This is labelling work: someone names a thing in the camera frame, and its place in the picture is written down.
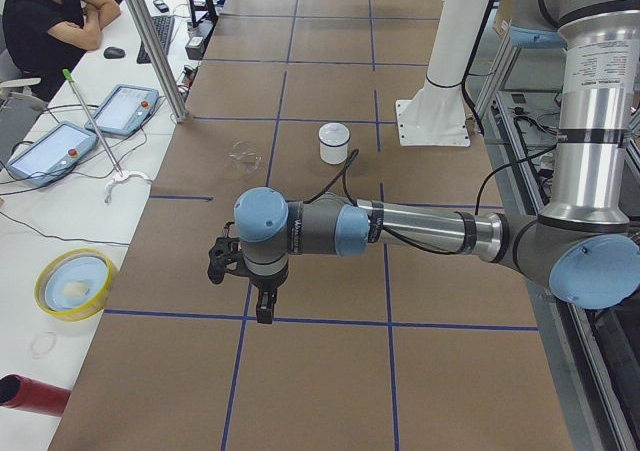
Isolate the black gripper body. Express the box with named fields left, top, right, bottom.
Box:
left=250, top=270, right=287, bottom=296

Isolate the white enamel cup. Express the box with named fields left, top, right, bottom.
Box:
left=319, top=134, right=350, bottom=165

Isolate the white enamel lid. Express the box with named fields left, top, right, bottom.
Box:
left=318, top=122, right=351, bottom=147

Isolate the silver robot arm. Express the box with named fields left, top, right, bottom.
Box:
left=229, top=0, right=639, bottom=323

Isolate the yellow tape roll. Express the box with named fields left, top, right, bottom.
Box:
left=34, top=248, right=118, bottom=322

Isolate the far teach pendant tablet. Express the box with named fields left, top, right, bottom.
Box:
left=92, top=84, right=159, bottom=137

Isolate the teach pendant tablet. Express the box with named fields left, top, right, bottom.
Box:
left=92, top=84, right=159, bottom=137
left=6, top=121, right=98, bottom=187

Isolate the near teach pendant tablet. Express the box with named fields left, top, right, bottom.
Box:
left=6, top=121, right=98, bottom=187

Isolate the red cylinder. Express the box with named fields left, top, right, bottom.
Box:
left=1, top=374, right=71, bottom=417

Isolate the black keyboard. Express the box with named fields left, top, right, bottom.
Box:
left=136, top=14, right=176, bottom=65

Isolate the black computer mouse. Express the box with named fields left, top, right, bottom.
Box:
left=103, top=46, right=126, bottom=59

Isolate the reacher grabber stick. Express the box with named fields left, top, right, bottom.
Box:
left=62, top=68, right=152, bottom=204

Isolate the seated person black shirt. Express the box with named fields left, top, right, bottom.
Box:
left=2, top=0, right=121, bottom=101

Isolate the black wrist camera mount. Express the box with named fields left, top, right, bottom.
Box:
left=207, top=236, right=247, bottom=285

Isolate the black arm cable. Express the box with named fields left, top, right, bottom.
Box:
left=304, top=148, right=556, bottom=255

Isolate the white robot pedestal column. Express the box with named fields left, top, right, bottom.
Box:
left=396, top=0, right=494, bottom=147

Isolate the aluminium frame post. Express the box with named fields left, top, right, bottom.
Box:
left=125, top=0, right=187, bottom=123

